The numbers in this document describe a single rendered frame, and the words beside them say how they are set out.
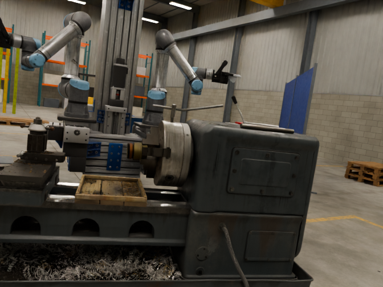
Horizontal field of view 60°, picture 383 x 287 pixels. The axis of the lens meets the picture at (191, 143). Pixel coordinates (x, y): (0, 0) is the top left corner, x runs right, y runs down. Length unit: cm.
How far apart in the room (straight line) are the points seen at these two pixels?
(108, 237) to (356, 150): 1171
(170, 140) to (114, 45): 107
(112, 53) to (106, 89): 25
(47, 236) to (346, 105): 1230
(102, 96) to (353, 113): 1132
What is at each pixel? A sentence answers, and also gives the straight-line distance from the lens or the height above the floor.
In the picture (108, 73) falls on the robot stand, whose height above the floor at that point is 147.
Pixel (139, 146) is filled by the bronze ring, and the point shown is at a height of 111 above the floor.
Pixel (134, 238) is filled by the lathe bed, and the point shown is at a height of 71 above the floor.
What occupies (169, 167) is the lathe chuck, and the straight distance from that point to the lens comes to 148.
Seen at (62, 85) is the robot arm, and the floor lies 135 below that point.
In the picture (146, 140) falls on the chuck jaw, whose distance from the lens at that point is 162.
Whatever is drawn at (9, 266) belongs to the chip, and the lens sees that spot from 168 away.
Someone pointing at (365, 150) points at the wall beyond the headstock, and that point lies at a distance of 1264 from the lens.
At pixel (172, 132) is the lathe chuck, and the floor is 119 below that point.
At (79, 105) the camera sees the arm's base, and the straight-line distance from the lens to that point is 215.
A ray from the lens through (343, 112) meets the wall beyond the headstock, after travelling 1322.
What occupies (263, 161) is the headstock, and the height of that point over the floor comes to 112.
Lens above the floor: 133
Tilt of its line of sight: 7 degrees down
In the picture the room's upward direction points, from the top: 7 degrees clockwise
